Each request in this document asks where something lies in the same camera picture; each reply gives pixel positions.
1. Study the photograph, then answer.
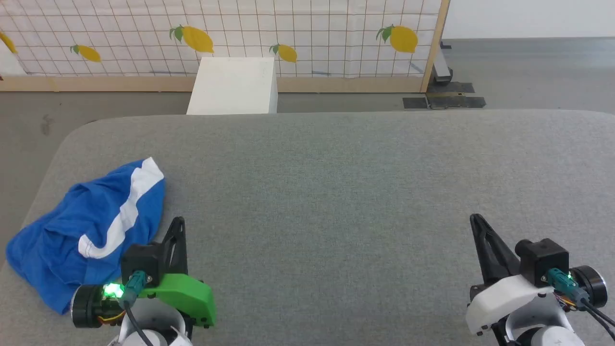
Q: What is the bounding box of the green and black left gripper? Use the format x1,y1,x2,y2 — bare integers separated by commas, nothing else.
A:
138,216,217,330

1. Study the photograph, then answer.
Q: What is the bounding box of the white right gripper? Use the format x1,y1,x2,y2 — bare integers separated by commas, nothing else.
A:
465,213,554,336

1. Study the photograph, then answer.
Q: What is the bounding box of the blue garment with white band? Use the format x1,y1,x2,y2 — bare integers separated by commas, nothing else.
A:
6,157,166,315

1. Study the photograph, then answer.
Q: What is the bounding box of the white box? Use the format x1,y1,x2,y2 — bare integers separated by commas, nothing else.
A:
186,57,279,115

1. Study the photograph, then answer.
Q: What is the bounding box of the grey metal partition foot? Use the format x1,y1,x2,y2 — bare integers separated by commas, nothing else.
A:
431,42,454,85

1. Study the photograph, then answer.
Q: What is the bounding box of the lemon print grid partition sheet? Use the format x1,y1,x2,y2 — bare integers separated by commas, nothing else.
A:
0,0,443,78

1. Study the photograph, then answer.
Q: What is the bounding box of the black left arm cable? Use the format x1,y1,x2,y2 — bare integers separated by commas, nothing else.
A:
119,270,155,346

